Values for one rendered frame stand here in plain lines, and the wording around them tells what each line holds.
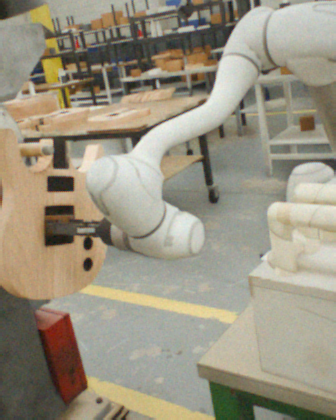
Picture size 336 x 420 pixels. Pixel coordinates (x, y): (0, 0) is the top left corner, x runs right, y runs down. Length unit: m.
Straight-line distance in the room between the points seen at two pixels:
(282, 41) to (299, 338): 0.71
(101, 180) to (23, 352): 0.96
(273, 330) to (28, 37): 0.76
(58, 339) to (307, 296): 1.22
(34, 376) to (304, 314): 1.23
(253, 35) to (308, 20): 0.14
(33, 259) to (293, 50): 0.78
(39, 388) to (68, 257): 0.63
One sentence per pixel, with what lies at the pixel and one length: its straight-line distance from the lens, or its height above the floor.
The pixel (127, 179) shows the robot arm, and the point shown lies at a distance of 0.96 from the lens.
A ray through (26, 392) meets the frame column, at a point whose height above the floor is 0.45.
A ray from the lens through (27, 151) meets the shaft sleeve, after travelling 1.30.
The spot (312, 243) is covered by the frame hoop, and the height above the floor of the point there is 1.12.
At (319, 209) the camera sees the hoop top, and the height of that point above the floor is 1.21.
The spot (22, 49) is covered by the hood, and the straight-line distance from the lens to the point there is 1.17.
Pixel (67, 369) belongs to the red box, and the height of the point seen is 0.43.
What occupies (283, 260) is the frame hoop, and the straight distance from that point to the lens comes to 0.78.
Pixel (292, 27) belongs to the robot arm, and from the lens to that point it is 1.27.
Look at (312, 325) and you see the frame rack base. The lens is 0.80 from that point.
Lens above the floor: 1.47
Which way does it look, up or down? 18 degrees down
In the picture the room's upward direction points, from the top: 11 degrees counter-clockwise
